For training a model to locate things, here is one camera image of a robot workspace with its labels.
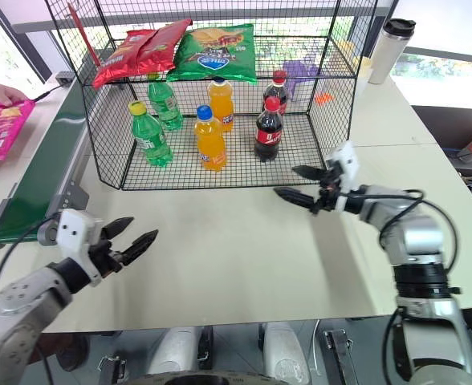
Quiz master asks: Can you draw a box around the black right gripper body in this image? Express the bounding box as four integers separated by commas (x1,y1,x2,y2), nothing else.
309,165,343,217

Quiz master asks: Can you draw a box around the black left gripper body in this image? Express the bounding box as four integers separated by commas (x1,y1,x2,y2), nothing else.
86,229,127,278

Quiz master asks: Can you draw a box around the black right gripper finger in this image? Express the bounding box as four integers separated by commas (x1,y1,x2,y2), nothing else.
273,186,316,211
291,164,326,182

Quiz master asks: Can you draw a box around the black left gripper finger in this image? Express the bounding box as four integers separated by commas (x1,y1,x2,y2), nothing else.
100,217,136,242
119,229,160,266

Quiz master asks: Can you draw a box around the green conveyor belt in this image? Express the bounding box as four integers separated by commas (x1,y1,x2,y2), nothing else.
0,75,91,252

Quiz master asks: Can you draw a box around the cola bottle red cap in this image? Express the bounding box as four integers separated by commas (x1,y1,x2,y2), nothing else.
253,96,284,163
261,69,291,118

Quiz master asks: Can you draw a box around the green soda bottle yellow cap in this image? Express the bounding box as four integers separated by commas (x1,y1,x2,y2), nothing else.
127,100,174,169

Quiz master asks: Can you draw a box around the orange soda bottle blue cap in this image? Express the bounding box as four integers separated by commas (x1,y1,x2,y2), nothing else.
206,76,237,133
193,104,227,173

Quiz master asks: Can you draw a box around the purple plastic object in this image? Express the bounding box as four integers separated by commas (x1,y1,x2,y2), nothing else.
281,55,322,103

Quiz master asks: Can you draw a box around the silver rounded robot leg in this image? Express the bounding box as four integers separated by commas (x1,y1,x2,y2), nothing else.
146,326,200,379
262,322,312,385

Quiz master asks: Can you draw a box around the white tumbler black lid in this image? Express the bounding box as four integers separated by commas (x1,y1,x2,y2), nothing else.
367,17,417,86

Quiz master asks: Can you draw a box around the green chip bag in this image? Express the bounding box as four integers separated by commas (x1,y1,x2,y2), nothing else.
165,22,259,86

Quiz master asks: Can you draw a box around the red chip bag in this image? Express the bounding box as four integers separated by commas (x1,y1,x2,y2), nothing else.
135,18,193,75
92,29,159,90

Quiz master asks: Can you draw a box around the red tag stick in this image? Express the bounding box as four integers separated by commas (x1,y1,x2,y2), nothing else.
67,2,101,66

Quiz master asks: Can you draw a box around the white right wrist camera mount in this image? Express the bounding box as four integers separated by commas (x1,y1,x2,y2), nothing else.
324,141,360,213

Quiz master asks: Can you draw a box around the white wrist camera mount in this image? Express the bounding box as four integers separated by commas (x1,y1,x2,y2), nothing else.
55,208,105,288
324,141,360,213

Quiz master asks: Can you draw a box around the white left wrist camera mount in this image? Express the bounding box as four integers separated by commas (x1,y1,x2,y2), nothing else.
55,208,105,288

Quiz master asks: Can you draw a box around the black wire rack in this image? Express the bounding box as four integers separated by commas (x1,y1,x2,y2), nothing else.
43,0,382,192

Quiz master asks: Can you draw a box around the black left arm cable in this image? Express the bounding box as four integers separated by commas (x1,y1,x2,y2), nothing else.
0,212,63,306

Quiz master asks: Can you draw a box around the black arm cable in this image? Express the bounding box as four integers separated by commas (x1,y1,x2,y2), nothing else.
0,212,63,306
378,188,460,282

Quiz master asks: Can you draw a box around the black metal bracket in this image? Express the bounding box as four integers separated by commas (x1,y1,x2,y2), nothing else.
98,354,129,385
323,328,358,385

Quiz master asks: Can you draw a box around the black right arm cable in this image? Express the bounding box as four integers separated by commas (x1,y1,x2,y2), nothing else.
378,188,460,282

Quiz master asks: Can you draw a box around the black cable with connector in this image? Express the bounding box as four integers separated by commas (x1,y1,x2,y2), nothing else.
32,83,63,103

